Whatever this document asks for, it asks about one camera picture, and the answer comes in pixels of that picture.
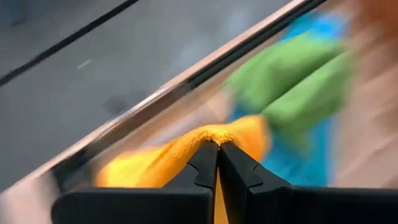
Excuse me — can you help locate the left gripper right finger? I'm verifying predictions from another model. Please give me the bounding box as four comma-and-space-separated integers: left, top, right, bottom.
218, 141, 398, 224

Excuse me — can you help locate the blue microfiber towel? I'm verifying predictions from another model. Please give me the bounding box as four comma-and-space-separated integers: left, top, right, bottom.
231, 11, 349, 187

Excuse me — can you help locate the orange microfiber towel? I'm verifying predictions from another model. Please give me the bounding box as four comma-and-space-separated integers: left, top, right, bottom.
95, 114, 271, 224

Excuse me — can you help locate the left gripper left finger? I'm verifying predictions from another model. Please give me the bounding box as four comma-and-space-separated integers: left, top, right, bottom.
51, 141, 219, 224

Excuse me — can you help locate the green microfiber towel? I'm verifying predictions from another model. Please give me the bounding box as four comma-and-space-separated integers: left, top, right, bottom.
225, 30, 357, 138

